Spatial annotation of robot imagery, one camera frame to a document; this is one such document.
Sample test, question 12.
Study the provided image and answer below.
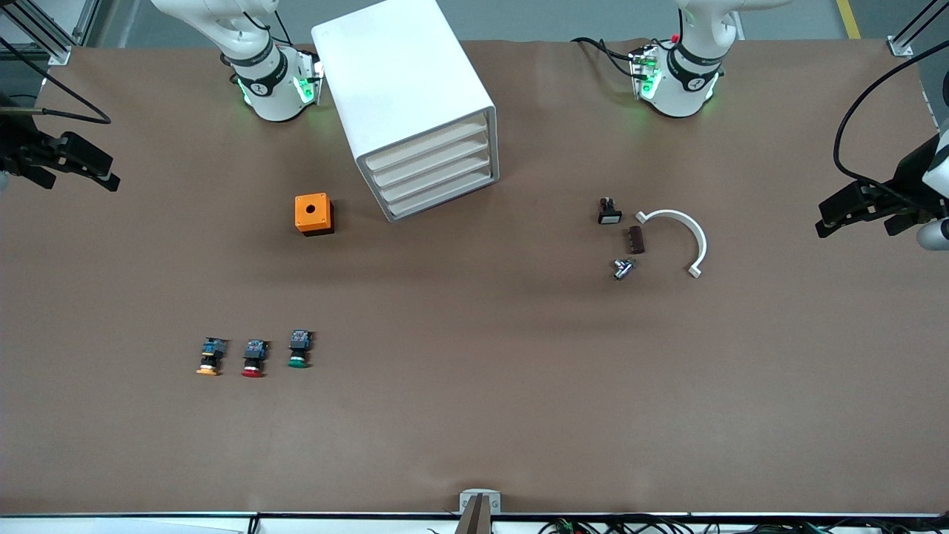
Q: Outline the yellow push button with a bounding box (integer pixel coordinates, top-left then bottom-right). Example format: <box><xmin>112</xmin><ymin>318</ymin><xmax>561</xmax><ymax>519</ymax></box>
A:
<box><xmin>195</xmin><ymin>336</ymin><xmax>228</xmax><ymax>378</ymax></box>

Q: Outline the orange button enclosure box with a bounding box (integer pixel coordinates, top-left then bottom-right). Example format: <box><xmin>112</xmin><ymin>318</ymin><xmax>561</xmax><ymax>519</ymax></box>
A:
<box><xmin>294</xmin><ymin>192</ymin><xmax>336</xmax><ymax>238</ymax></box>

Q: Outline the black cable bundle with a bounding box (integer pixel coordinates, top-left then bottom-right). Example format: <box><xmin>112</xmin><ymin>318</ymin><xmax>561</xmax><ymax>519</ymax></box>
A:
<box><xmin>538</xmin><ymin>515</ymin><xmax>949</xmax><ymax>534</ymax></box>

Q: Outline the green push button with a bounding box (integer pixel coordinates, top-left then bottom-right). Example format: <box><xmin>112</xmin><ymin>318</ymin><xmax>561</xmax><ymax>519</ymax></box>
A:
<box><xmin>286</xmin><ymin>329</ymin><xmax>315</xmax><ymax>370</ymax></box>

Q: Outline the dark camera mount bar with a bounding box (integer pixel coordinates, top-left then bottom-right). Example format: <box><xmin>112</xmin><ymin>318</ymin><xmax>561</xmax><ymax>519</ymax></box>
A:
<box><xmin>454</xmin><ymin>495</ymin><xmax>494</xmax><ymax>534</ymax></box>

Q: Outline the red push button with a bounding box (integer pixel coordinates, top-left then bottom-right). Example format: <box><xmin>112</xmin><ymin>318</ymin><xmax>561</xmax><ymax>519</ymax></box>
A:
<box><xmin>240</xmin><ymin>338</ymin><xmax>270</xmax><ymax>379</ymax></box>

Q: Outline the aluminium frame post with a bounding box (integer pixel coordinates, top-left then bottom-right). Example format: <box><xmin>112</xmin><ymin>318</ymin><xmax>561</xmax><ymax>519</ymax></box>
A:
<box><xmin>0</xmin><ymin>0</ymin><xmax>102</xmax><ymax>67</ymax></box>
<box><xmin>887</xmin><ymin>0</ymin><xmax>949</xmax><ymax>59</ymax></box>

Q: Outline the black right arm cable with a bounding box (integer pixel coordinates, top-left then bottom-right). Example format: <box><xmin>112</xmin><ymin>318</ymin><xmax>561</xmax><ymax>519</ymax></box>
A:
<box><xmin>0</xmin><ymin>37</ymin><xmax>113</xmax><ymax>125</ymax></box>

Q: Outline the white drawer cabinet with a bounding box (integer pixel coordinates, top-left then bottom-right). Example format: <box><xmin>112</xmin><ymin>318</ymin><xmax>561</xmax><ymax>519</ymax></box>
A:
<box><xmin>310</xmin><ymin>0</ymin><xmax>500</xmax><ymax>224</ymax></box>

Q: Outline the black base cable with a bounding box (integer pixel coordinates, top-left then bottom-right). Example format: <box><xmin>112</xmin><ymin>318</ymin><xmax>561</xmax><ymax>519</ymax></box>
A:
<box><xmin>570</xmin><ymin>35</ymin><xmax>643</xmax><ymax>79</ymax></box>

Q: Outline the grey metal bracket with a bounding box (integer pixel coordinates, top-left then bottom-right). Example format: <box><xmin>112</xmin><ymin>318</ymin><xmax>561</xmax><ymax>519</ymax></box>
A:
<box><xmin>458</xmin><ymin>489</ymin><xmax>503</xmax><ymax>515</ymax></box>

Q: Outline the white curved plastic bracket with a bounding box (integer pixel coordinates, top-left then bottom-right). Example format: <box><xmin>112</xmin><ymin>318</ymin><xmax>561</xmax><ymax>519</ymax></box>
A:
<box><xmin>635</xmin><ymin>208</ymin><xmax>709</xmax><ymax>280</ymax></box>

